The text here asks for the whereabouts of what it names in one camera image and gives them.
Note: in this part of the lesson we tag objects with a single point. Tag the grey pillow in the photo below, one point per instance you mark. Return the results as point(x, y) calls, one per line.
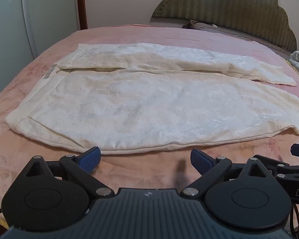
point(229, 31)

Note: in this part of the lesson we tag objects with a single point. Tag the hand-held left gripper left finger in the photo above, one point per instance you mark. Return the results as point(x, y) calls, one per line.
point(91, 157)

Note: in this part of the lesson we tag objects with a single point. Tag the green padded headboard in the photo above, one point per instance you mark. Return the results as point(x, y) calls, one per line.
point(226, 5)

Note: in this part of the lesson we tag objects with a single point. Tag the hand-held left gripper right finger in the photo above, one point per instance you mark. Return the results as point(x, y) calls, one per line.
point(201, 159)

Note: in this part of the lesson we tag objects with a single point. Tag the white pants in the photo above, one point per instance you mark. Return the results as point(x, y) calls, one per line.
point(139, 109)

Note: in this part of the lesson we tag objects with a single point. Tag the white wardrobe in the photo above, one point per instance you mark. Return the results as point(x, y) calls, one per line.
point(10, 29)

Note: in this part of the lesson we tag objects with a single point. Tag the pink bed blanket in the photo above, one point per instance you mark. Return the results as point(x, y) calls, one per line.
point(144, 165)

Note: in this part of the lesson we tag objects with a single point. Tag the brown wooden door frame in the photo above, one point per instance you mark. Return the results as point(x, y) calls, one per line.
point(81, 5)

